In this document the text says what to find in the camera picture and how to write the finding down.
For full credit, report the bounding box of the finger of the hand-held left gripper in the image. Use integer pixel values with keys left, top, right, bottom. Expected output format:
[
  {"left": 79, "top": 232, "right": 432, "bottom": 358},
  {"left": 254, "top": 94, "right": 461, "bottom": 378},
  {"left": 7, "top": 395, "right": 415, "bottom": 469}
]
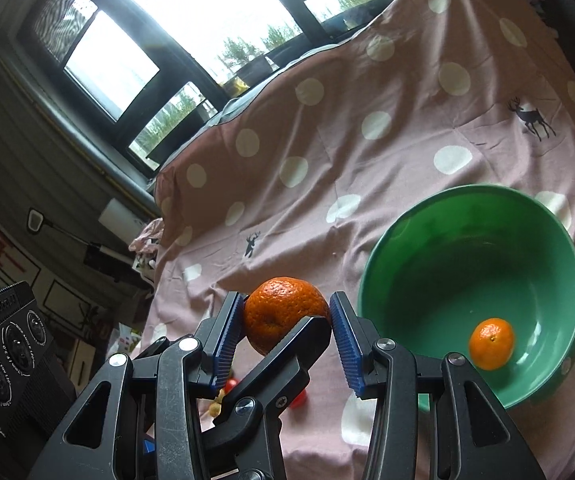
[{"left": 202, "top": 314, "right": 331, "bottom": 480}]

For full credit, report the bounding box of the large orange mandarin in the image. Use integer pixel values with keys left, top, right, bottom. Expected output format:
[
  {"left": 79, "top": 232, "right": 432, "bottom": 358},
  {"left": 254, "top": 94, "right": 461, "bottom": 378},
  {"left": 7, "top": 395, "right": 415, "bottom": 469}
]
[{"left": 244, "top": 276, "right": 331, "bottom": 356}]

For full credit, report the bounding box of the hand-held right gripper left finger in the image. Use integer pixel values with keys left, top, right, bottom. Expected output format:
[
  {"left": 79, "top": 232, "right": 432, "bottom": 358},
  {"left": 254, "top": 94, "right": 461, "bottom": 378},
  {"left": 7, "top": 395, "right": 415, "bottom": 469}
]
[{"left": 24, "top": 290, "right": 246, "bottom": 480}]

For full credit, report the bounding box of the pink floral cloth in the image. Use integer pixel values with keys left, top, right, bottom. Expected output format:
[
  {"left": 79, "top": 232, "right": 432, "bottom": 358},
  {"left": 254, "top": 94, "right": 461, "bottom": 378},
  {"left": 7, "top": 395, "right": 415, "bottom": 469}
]
[{"left": 127, "top": 217, "right": 165, "bottom": 286}]

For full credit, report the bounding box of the dark plant pot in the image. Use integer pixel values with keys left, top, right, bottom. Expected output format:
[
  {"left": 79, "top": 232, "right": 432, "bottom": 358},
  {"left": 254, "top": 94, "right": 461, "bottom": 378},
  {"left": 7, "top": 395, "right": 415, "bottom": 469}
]
[{"left": 237, "top": 52, "right": 280, "bottom": 86}]

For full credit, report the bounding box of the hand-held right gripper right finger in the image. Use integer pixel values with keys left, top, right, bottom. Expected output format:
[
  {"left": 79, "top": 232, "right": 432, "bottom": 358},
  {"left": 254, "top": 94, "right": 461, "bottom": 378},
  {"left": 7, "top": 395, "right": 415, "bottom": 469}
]
[{"left": 328, "top": 291, "right": 548, "bottom": 480}]

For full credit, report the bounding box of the black framed window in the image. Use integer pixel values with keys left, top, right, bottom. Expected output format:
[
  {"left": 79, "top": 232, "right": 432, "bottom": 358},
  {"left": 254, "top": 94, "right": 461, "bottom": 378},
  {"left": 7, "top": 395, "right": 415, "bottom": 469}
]
[{"left": 17, "top": 0, "right": 418, "bottom": 176}]

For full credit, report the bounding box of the black wall device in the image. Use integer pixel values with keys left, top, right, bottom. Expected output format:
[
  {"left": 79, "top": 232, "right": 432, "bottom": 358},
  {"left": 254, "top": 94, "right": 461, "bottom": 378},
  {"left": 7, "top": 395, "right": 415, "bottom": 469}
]
[{"left": 83, "top": 242, "right": 135, "bottom": 273}]

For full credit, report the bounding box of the pink polka dot blanket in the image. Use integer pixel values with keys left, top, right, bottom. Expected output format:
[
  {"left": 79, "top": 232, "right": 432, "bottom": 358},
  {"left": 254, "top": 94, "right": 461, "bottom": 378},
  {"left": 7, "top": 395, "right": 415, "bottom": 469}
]
[{"left": 142, "top": 0, "right": 575, "bottom": 480}]

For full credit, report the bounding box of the grey wall switch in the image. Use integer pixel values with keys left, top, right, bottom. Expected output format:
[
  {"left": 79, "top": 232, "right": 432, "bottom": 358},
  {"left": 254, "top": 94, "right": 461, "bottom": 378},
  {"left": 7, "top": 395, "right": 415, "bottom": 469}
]
[{"left": 27, "top": 208, "right": 50, "bottom": 233}]

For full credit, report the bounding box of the small orange mandarin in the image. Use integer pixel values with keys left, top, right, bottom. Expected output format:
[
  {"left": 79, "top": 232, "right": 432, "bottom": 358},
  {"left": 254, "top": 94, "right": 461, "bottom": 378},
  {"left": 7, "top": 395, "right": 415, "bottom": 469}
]
[{"left": 469, "top": 318, "right": 517, "bottom": 372}]

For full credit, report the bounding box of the green bowl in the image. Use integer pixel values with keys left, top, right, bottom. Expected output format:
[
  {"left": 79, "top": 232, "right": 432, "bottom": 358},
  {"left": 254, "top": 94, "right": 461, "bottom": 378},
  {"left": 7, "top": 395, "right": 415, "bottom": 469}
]
[{"left": 357, "top": 185, "right": 575, "bottom": 411}]

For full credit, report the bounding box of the white wall box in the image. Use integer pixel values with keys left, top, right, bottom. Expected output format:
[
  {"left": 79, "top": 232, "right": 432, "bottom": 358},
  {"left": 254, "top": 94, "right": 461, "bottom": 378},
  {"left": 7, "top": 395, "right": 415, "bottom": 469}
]
[{"left": 98, "top": 199, "right": 145, "bottom": 241}]

